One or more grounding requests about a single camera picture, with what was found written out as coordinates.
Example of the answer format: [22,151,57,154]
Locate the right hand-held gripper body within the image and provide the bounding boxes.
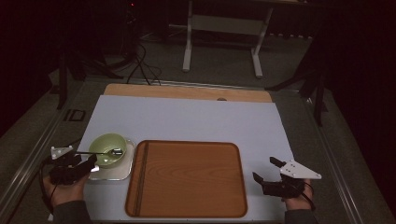
[262,160,322,199]

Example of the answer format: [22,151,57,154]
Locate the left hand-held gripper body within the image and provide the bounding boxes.
[46,145,85,186]

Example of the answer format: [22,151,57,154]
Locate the metal spoon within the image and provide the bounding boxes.
[76,148,124,157]

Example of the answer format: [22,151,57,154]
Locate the green bowl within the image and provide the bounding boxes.
[88,133,128,170]

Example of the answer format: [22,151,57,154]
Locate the white square plate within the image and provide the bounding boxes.
[88,138,136,182]

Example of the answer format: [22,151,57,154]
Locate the wooden tray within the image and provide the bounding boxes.
[124,139,248,218]

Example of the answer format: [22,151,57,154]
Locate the person's left hand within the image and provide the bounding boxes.
[42,175,87,208]

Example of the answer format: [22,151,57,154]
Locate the person's right hand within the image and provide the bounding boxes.
[283,179,313,212]

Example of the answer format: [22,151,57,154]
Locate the black floor outlet box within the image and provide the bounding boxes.
[64,108,87,123]

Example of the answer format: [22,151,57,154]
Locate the black stand legs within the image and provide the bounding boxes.
[55,46,124,110]
[264,40,330,127]

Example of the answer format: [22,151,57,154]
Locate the white metal stand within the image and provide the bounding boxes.
[181,0,275,78]

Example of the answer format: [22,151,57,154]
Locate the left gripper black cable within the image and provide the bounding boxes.
[38,138,81,216]

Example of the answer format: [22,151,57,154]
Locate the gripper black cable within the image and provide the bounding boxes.
[300,181,317,213]
[38,138,81,216]

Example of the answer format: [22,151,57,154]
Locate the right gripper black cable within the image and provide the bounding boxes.
[300,181,317,213]

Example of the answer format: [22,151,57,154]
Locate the metal floor rail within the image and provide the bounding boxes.
[303,96,363,224]
[136,78,272,91]
[0,80,87,216]

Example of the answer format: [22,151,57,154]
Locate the bundle of black floor cables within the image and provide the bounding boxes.
[125,43,163,87]

